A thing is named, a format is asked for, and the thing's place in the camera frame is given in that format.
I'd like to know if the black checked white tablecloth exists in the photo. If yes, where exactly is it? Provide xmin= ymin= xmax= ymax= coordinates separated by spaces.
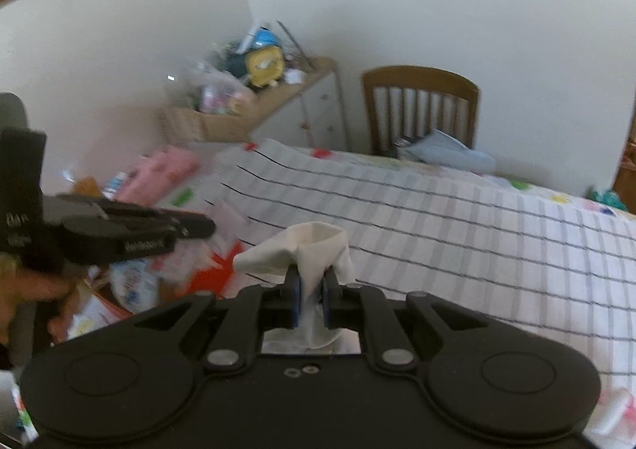
xmin=204 ymin=138 xmax=636 ymax=410

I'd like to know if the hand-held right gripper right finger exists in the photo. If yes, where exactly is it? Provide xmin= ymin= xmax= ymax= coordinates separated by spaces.
xmin=320 ymin=270 xmax=490 ymax=375

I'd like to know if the cardboard box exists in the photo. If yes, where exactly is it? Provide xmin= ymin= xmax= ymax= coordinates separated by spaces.
xmin=161 ymin=103 xmax=259 ymax=144

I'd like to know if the plastic bag with pink items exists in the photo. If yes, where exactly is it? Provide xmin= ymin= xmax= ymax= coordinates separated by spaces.
xmin=176 ymin=58 xmax=254 ymax=114

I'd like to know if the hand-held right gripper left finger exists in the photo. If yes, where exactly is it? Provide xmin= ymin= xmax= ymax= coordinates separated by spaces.
xmin=134 ymin=264 xmax=304 ymax=375

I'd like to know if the brown wooden chair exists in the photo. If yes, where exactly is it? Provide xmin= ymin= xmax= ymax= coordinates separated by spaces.
xmin=361 ymin=65 xmax=481 ymax=156

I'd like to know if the wooden top side cabinet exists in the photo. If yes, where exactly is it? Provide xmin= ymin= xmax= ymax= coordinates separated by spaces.
xmin=248 ymin=56 xmax=349 ymax=152

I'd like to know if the pink printed cloth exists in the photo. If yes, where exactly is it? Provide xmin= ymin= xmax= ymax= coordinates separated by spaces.
xmin=116 ymin=148 xmax=200 ymax=201

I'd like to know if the teal patterned cloth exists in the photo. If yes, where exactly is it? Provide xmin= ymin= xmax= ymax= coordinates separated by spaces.
xmin=589 ymin=185 xmax=628 ymax=211

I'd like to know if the amber liquid bottle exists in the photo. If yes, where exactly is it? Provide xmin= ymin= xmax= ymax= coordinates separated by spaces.
xmin=64 ymin=171 xmax=107 ymax=201

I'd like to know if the person's left hand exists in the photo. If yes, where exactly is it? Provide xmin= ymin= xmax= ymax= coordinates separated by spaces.
xmin=0 ymin=260 xmax=78 ymax=330

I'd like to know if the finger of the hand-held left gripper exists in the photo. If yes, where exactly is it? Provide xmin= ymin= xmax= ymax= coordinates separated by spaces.
xmin=102 ymin=203 xmax=217 ymax=238

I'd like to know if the thin black stick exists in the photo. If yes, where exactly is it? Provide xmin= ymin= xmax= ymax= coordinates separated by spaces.
xmin=277 ymin=20 xmax=316 ymax=69

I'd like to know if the white tube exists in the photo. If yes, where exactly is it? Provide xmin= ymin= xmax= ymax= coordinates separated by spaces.
xmin=239 ymin=20 xmax=266 ymax=54

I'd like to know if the white cloth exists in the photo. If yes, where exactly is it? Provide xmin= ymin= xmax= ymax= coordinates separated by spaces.
xmin=233 ymin=222 xmax=356 ymax=350

